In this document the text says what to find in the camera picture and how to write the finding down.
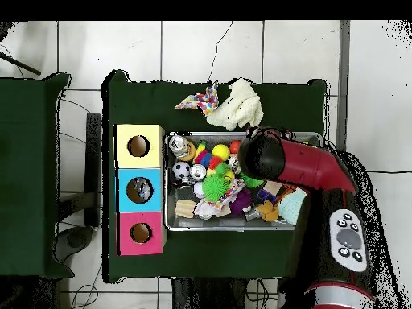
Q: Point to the multicoloured spiky caterpillar toy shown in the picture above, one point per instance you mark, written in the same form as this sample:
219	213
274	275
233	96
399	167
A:
205	158

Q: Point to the green spiky rubber ball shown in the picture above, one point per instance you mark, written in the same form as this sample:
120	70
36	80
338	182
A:
215	187

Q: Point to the whitish foil wrapper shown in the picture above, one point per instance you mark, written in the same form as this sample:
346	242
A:
209	207

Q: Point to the colourful patterned cloth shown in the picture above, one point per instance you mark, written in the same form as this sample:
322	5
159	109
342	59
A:
205	102

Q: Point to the cream knitted cloth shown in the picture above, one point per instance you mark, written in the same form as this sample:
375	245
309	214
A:
238	106

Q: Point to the tan plush animal toy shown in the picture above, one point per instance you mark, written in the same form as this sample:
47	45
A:
269	210

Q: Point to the mint green knitted cloth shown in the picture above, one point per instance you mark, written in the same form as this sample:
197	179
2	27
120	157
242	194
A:
293	206

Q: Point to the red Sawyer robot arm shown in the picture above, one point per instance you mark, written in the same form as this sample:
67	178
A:
309	167

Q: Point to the shallow clear mesh bin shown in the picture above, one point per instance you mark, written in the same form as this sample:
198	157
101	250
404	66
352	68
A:
193	224

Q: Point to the wooden box with three holes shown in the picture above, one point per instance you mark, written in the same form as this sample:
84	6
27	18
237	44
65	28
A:
139	175

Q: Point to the small open silver can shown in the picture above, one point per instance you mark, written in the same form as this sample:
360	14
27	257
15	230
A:
198	172

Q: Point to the plain yellow ball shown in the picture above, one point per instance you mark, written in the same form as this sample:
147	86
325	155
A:
221	152

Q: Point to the black and white soccer ball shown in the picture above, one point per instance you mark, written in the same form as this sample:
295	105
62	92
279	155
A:
182	170

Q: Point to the orange ball with cream dots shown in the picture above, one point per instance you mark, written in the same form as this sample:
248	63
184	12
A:
188	153

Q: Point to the crushed silver drink can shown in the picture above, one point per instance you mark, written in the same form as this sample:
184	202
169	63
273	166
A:
178	145

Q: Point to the flat wooden block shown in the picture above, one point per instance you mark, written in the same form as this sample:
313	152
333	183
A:
185	208

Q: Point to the dark green table cloth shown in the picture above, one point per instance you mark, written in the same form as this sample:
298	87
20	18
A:
148	257
32	161

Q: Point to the black panel stand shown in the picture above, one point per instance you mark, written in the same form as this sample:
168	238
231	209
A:
94	167

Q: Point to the grey stand base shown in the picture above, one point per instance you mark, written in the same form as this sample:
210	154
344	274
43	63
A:
78	239

